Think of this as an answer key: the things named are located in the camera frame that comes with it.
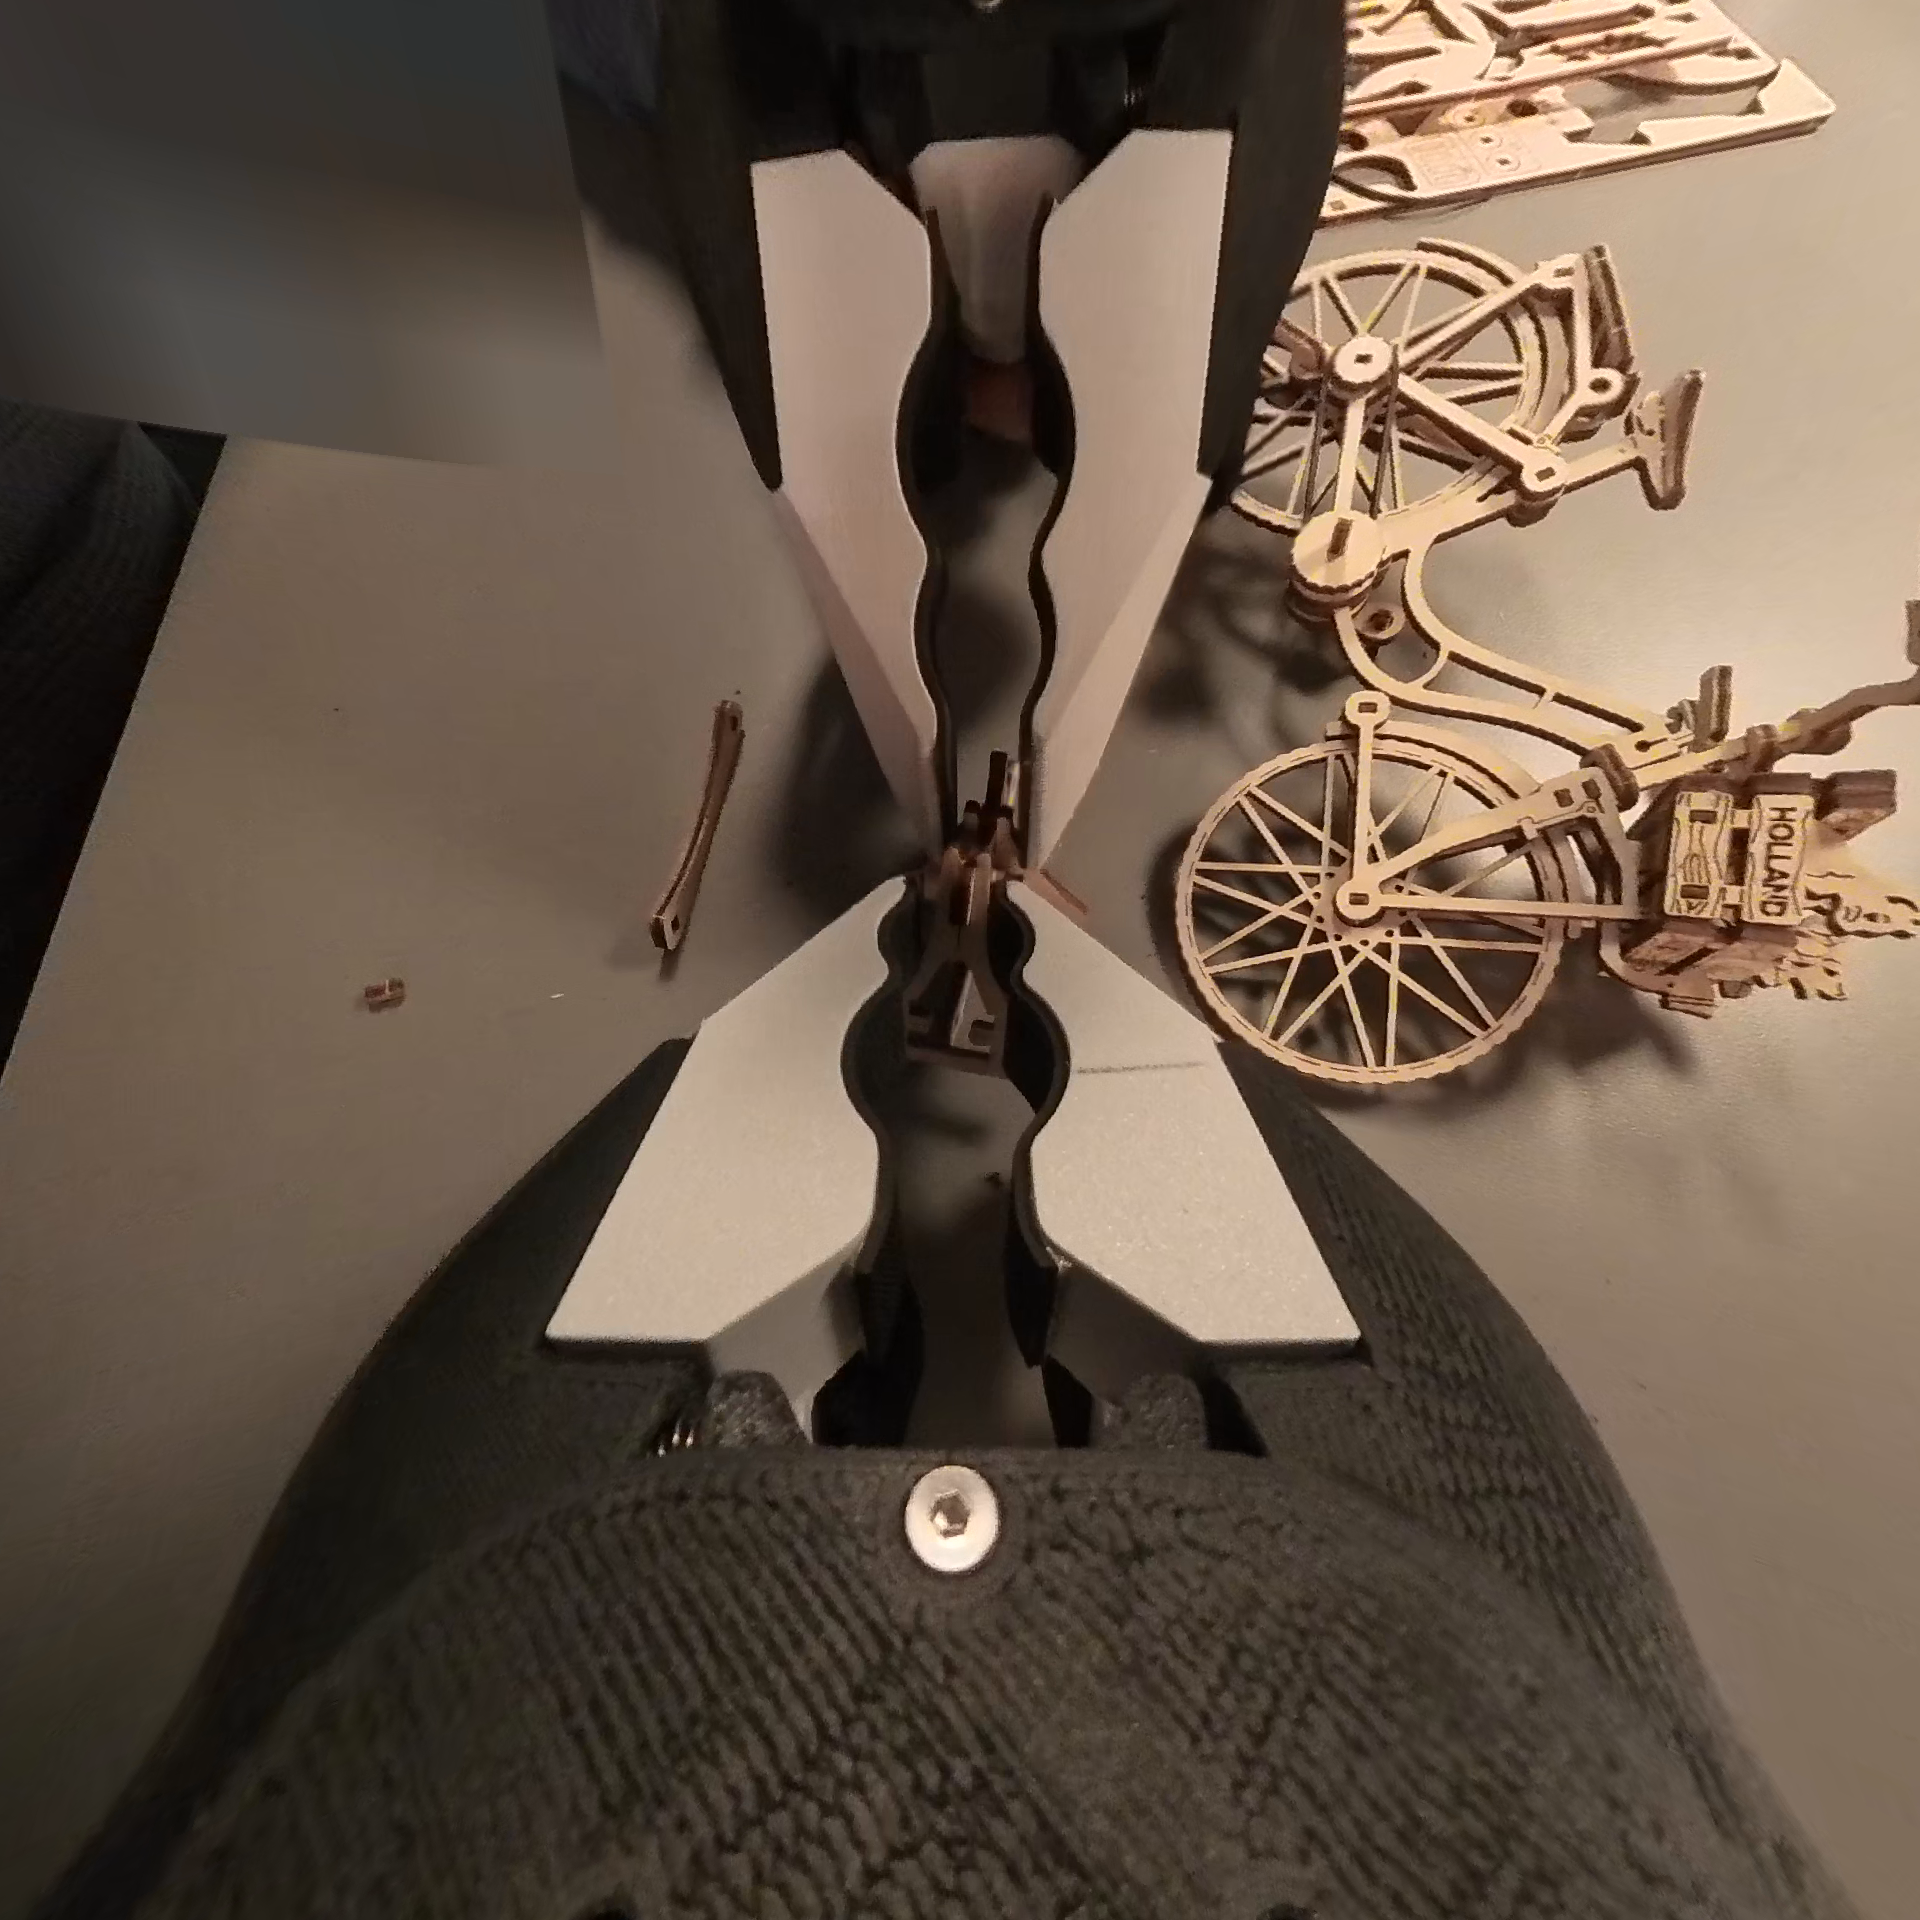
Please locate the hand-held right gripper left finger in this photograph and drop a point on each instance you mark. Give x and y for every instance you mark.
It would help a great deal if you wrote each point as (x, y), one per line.
(721, 1201)

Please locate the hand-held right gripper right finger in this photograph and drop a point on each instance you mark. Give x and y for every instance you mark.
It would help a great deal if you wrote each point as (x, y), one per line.
(1187, 1201)

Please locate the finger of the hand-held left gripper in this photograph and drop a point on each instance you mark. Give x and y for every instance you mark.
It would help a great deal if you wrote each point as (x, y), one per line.
(834, 375)
(1140, 375)

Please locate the small wooden stand assembly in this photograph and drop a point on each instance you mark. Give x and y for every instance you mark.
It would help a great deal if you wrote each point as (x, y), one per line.
(962, 933)

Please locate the laser-cut wooden parts sheet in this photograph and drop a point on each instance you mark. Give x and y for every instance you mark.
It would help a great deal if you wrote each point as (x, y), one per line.
(1727, 89)
(1439, 181)

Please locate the wooden bicycle model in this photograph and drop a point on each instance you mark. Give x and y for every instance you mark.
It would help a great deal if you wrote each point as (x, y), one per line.
(1727, 862)

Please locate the person's left hand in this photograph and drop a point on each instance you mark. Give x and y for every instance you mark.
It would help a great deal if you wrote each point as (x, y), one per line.
(999, 403)

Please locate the curved wooden strip part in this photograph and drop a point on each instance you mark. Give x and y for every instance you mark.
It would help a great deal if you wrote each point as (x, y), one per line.
(701, 834)

